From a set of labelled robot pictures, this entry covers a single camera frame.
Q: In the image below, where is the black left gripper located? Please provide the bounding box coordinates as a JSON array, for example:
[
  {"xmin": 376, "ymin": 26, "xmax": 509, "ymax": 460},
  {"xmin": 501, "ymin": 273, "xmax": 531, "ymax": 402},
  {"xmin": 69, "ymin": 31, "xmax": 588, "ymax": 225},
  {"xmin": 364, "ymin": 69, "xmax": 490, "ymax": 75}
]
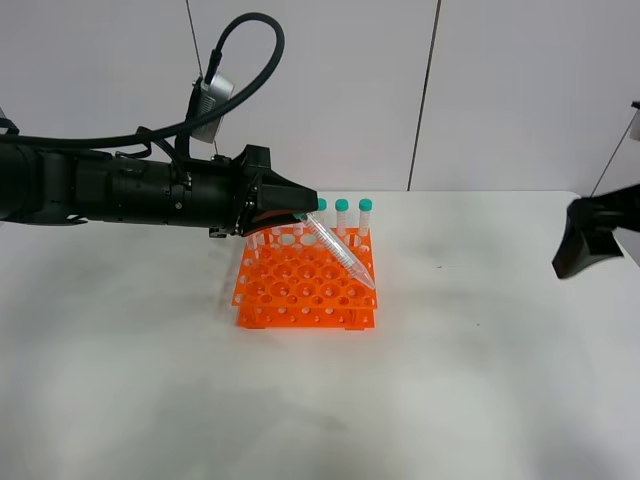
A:
[{"xmin": 209, "ymin": 145, "xmax": 318, "ymax": 239}]

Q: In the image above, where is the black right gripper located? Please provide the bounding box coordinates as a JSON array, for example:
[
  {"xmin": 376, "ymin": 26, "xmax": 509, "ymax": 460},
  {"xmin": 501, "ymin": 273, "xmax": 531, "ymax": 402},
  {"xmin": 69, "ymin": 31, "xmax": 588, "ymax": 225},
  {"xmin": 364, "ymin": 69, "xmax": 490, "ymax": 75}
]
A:
[{"xmin": 552, "ymin": 184, "xmax": 640, "ymax": 279}]

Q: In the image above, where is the teal capped test tube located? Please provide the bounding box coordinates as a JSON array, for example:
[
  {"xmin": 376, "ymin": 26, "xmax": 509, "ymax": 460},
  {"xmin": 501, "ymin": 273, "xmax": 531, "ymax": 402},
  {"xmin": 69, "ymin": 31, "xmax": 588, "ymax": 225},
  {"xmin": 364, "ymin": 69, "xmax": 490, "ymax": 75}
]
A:
[{"xmin": 294, "ymin": 213, "xmax": 376, "ymax": 290}]

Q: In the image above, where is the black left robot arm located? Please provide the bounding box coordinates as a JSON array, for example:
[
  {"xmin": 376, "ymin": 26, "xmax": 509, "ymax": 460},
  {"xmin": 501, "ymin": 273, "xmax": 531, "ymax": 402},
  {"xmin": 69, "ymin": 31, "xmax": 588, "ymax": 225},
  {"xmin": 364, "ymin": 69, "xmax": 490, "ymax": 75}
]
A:
[{"xmin": 1, "ymin": 136, "xmax": 318, "ymax": 238}]

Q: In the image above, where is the front left racked test tube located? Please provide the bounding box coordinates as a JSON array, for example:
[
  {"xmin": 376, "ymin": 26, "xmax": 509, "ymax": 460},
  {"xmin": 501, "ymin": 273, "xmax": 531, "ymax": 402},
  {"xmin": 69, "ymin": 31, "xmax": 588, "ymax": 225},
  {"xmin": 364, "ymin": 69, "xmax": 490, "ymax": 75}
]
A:
[{"xmin": 247, "ymin": 233, "xmax": 261, "ymax": 260}]

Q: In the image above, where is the orange test tube rack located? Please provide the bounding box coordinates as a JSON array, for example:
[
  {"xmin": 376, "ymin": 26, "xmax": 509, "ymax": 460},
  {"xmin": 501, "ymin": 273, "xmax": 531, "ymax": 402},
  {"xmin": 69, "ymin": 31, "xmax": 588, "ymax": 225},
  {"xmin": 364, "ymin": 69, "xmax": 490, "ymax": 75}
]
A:
[{"xmin": 231, "ymin": 226, "xmax": 378, "ymax": 330}]

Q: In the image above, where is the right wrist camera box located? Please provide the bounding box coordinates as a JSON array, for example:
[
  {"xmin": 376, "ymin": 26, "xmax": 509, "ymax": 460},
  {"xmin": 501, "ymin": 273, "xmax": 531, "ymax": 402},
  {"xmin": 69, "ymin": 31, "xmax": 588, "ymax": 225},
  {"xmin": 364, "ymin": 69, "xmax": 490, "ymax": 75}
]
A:
[{"xmin": 628, "ymin": 100, "xmax": 640, "ymax": 141}]

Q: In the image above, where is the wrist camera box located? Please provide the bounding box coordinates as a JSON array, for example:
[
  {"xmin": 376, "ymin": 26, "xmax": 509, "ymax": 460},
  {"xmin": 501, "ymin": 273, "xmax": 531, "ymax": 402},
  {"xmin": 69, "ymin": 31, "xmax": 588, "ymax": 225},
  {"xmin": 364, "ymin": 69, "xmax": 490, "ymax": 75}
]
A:
[
  {"xmin": 628, "ymin": 100, "xmax": 640, "ymax": 141},
  {"xmin": 191, "ymin": 72, "xmax": 235, "ymax": 144}
]

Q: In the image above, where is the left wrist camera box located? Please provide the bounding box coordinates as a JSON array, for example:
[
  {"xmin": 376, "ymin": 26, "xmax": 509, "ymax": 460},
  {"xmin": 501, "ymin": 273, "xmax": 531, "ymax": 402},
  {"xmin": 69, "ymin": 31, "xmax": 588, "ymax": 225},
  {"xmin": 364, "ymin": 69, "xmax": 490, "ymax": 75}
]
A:
[{"xmin": 191, "ymin": 72, "xmax": 235, "ymax": 144}]

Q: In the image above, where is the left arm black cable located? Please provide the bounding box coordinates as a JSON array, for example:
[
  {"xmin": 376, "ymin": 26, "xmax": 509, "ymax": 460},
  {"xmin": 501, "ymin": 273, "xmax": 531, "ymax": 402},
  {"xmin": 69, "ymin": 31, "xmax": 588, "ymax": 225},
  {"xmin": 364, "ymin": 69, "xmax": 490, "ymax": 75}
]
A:
[{"xmin": 0, "ymin": 13, "xmax": 286, "ymax": 151}]

